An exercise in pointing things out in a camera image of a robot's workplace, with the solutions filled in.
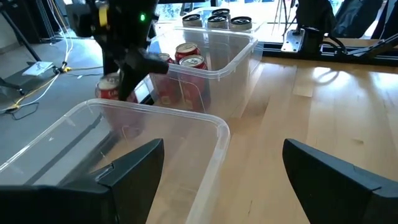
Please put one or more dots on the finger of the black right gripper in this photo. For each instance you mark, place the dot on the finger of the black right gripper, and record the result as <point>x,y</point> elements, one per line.
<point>127,84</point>
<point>152,65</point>

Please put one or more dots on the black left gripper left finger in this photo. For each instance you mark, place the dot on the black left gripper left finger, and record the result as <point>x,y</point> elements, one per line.
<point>130,193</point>

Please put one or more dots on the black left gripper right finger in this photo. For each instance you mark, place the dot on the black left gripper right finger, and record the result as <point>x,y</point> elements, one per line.
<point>329,199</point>

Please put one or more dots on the pineapple print Celsius can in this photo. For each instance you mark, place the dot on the pineapple print Celsius can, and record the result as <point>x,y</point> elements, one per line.
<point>220,13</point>

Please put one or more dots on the yellow tape band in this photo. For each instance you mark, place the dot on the yellow tape band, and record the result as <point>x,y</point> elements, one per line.
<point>103,14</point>

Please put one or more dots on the clear plastic bin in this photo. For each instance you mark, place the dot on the clear plastic bin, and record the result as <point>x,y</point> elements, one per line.
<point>260,51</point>
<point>230,71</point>
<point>155,110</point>

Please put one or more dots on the white paper sheet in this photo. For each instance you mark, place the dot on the white paper sheet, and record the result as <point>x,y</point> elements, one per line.
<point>38,68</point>

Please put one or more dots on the black rolling stand base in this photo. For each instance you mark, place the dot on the black rolling stand base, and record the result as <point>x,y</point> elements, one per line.
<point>12,82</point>

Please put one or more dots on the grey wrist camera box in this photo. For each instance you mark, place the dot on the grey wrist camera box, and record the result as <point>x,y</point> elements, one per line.
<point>79,20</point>

